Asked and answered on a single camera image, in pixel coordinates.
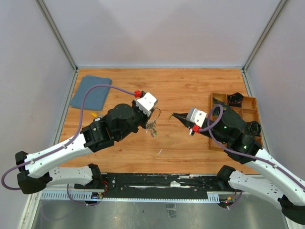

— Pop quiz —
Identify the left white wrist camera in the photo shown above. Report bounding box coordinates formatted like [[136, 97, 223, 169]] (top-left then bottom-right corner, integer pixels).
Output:
[[134, 91, 158, 117]]

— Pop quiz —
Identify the right aluminium frame post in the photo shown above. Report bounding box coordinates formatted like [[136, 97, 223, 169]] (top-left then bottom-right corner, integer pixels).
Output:
[[242, 0, 290, 72]]

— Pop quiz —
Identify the rolled dark patterned tie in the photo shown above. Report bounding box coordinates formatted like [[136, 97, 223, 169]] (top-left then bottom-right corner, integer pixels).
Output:
[[212, 97, 231, 113]]

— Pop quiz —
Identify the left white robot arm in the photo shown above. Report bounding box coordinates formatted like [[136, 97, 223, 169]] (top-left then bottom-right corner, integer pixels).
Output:
[[15, 100, 155, 194]]

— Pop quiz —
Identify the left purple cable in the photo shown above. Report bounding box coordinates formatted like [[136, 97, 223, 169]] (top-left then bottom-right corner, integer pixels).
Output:
[[0, 84, 143, 221]]

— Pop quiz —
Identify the large metal keyring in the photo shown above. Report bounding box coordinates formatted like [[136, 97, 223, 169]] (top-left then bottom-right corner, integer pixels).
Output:
[[145, 108, 161, 137]]

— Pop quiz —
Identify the white tag key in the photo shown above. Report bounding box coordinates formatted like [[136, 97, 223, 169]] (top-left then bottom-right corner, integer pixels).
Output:
[[93, 117, 101, 122]]

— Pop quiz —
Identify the blue folded cloth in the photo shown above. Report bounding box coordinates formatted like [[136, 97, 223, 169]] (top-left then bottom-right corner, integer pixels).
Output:
[[70, 75, 112, 111]]

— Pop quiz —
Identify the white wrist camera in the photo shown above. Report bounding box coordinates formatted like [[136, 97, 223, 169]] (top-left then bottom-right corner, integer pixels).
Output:
[[134, 91, 158, 117], [186, 107, 207, 127]]

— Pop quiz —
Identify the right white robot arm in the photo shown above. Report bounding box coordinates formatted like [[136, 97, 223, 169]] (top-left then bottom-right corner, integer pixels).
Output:
[[172, 108, 305, 225]]

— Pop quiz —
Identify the aluminium frame post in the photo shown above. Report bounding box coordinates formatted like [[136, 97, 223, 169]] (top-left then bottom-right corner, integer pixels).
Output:
[[242, 0, 290, 72], [35, 0, 79, 72]]

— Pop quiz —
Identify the wooden compartment tray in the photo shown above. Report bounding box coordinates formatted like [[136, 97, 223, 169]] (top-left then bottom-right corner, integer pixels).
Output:
[[210, 93, 263, 147]]

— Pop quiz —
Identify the grey slotted cable duct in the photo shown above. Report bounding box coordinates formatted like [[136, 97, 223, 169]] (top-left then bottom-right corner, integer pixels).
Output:
[[40, 190, 220, 204]]

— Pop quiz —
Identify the black mounting base rail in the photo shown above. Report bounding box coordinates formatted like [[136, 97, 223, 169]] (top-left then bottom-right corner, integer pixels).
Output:
[[74, 172, 246, 200]]

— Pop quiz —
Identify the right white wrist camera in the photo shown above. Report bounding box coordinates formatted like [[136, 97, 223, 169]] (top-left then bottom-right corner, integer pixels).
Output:
[[186, 107, 207, 127]]

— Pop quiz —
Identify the rolled dark tie top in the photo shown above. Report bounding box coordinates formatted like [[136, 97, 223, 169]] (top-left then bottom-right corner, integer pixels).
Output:
[[227, 92, 244, 107]]

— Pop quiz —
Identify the left aluminium frame post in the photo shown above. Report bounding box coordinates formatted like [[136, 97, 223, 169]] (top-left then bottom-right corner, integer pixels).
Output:
[[35, 0, 79, 72]]

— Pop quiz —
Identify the rolled dark tie right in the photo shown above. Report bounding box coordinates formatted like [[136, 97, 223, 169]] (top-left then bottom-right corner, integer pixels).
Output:
[[244, 120, 261, 136]]

